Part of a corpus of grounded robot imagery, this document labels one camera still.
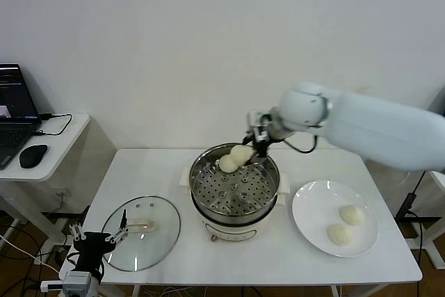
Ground cream electric cooker pot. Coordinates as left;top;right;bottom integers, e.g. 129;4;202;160
178;167;291;244

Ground silver flat external drive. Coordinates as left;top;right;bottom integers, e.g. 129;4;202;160
41;118;69;135

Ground white steamed baozi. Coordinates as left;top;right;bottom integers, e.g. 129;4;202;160
218;154;241;174
229;144;257;166
339;204;366;226
326;223;355;246

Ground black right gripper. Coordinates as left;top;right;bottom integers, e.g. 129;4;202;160
242;111;279;159

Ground black laptop cable with adapter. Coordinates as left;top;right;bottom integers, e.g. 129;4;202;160
33;113;74;137

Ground white side desk with label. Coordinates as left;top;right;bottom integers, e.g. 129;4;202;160
410;170;445;270

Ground stainless steel steamer basket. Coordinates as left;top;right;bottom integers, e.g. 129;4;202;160
189;142;281;225

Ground black open laptop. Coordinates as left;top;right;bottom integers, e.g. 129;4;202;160
0;63;43;171

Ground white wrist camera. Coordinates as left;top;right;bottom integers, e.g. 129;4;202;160
40;281;65;293

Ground black cable with inline adapter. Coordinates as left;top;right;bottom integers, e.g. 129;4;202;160
396;170;428;270

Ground white round plate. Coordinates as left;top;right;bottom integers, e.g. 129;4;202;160
291;180;380;258

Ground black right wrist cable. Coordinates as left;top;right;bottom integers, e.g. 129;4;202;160
283;135;320;154

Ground thin white cables under table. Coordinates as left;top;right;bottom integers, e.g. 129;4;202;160
142;285;195;297

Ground black computer mouse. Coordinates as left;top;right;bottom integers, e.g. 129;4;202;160
19;144;49;169

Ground glass lid with cream handle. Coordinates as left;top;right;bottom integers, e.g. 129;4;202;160
99;195;182;273

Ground white floor cable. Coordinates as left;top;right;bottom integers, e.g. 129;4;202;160
0;234;60;273

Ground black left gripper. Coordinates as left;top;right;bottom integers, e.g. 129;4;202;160
68;209;129;273

